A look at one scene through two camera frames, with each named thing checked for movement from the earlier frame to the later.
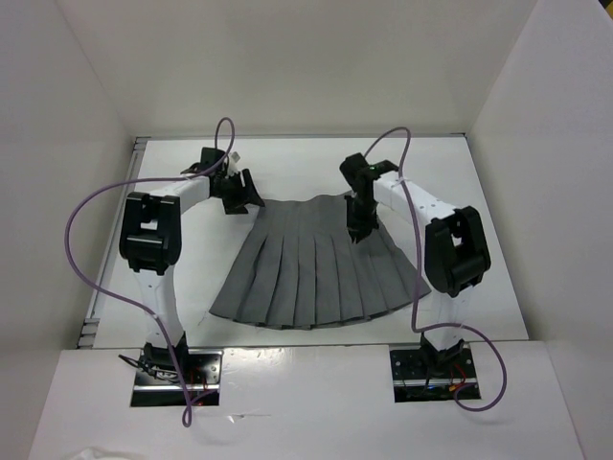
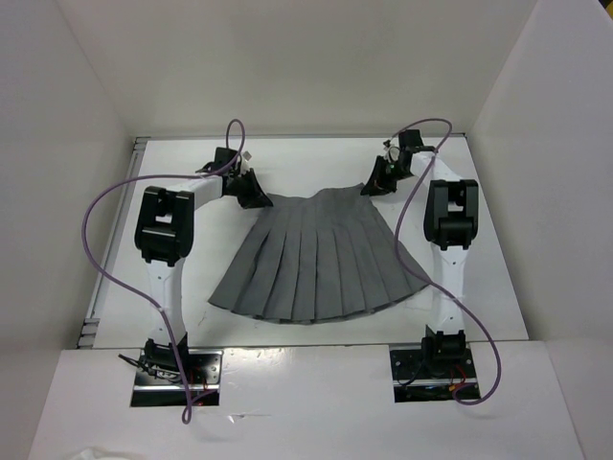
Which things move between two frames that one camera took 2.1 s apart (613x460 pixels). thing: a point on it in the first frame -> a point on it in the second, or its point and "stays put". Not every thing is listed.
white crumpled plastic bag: [98, 453] stays put
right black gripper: [359, 228] -> [377, 184]
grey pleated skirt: [301, 267] stays put
